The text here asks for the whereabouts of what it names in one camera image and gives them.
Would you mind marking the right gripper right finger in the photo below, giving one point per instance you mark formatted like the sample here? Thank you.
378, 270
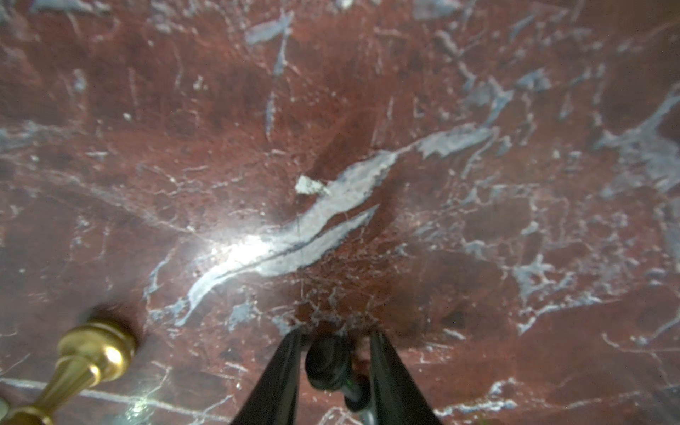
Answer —
397, 399

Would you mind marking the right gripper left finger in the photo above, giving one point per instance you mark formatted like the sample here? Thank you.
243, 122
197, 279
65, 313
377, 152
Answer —
274, 398

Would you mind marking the black chess piece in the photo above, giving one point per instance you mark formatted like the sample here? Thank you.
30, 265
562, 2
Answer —
329, 367

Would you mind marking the gold metal chess piece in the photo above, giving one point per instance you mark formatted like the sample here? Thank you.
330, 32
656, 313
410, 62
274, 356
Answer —
98, 351

